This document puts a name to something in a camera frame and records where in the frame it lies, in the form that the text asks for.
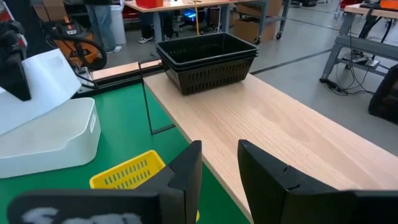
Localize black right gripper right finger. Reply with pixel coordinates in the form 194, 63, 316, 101
237, 139, 358, 224

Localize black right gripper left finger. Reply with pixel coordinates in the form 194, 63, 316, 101
136, 139, 203, 224

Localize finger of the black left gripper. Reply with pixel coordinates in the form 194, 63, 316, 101
0, 52, 32, 102

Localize white plastic storage bin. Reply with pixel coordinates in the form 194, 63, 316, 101
0, 97, 103, 180
0, 48, 83, 137

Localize yellow slotted plastic basket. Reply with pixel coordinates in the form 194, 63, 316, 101
89, 149, 201, 223

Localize black slotted plastic basket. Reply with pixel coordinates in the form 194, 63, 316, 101
155, 32, 259, 67
157, 51, 259, 72
160, 55, 258, 96

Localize orange black shop vacuum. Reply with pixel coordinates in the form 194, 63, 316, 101
51, 17, 109, 72

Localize standing person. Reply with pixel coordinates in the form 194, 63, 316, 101
83, 0, 123, 54
137, 11, 175, 45

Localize red plastic bin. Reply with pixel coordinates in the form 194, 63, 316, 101
134, 0, 165, 9

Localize black floor object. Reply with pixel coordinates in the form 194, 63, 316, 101
368, 63, 398, 126

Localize grey power strip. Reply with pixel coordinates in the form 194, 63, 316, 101
341, 52, 381, 70

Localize cardboard box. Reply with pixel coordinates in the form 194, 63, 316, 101
232, 17, 278, 44

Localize wooden top work table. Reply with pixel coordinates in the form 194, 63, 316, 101
123, 0, 249, 44

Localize grey wheeled cart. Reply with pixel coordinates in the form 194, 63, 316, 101
229, 0, 292, 45

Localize black floor cables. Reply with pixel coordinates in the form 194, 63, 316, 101
322, 27, 382, 96

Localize hanging yellow cable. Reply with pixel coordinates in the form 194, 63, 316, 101
192, 0, 201, 37

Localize grey frame wooden work table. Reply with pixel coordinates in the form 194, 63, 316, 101
319, 2, 398, 84

